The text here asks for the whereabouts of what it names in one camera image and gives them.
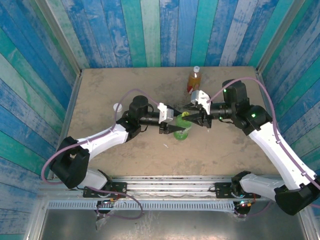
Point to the green bottle cap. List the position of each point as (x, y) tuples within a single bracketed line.
[(185, 114)]

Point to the green plastic bottle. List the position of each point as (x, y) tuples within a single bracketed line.
[(182, 135)]

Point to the clear plastic bottle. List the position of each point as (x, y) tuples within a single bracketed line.
[(118, 114)]

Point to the amber bottle red gold label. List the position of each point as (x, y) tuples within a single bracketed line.
[(194, 81)]

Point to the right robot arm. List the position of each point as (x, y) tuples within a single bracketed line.
[(275, 155)]

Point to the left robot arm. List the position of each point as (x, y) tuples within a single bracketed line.
[(105, 140)]

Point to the small white scrap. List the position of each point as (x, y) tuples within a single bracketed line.
[(165, 145)]

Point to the small LED circuit board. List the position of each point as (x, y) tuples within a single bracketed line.
[(243, 203), (110, 200)]

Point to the grey metal sheet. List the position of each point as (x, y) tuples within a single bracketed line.
[(175, 225)]

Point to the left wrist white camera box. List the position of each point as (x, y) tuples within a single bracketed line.
[(165, 112)]

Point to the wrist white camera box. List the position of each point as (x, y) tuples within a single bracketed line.
[(201, 97), (165, 112)]

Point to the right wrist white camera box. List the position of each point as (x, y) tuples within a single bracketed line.
[(201, 97)]

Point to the aluminium table side rail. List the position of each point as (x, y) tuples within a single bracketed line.
[(263, 85), (69, 100)]

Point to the aluminium mounting rail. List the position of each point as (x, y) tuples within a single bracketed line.
[(170, 187)]

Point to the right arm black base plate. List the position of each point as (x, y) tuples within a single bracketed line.
[(222, 190)]

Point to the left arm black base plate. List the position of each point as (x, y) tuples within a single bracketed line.
[(120, 190)]

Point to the aluminium corner post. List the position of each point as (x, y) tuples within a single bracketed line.
[(277, 37), (61, 37)]

